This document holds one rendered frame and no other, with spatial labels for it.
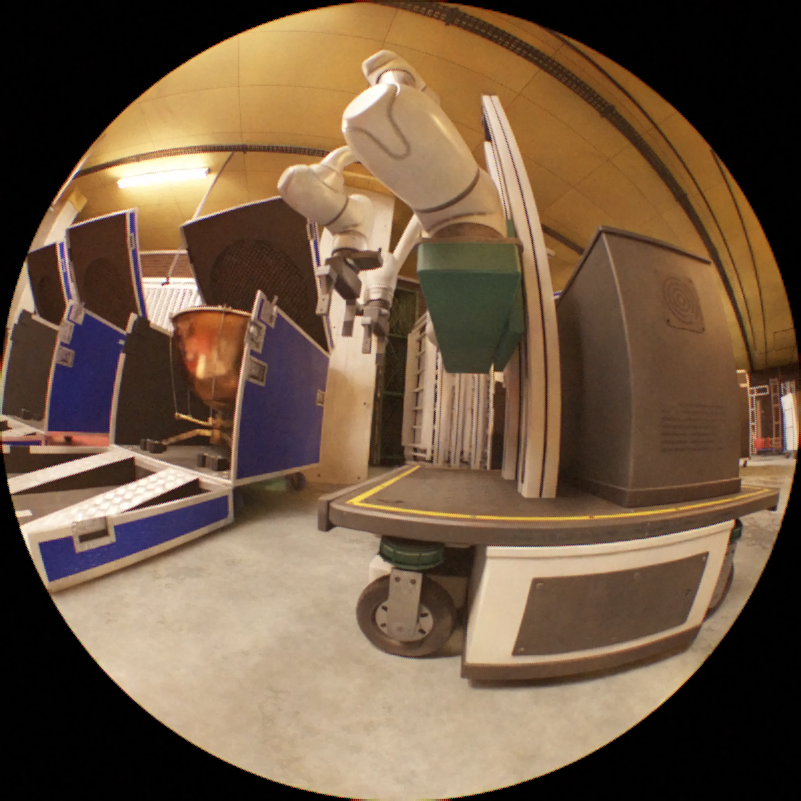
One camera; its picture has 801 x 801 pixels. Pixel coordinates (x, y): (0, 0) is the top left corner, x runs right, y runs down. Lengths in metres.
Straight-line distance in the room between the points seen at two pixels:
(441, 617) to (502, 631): 0.13
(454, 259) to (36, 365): 2.99
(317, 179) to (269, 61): 2.52
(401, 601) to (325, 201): 0.81
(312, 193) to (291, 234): 1.17
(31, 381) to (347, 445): 2.88
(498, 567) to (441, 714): 0.27
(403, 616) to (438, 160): 0.70
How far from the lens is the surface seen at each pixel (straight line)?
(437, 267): 0.44
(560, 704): 0.57
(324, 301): 0.62
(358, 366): 2.38
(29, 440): 2.04
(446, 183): 0.49
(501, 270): 0.44
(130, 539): 0.88
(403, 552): 0.45
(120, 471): 1.62
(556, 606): 0.43
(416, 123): 0.45
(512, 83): 3.03
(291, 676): 0.56
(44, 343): 3.05
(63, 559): 0.80
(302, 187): 0.71
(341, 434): 2.31
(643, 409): 0.52
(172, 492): 1.18
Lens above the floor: 0.42
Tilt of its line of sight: 7 degrees up
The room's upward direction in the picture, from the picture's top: 4 degrees clockwise
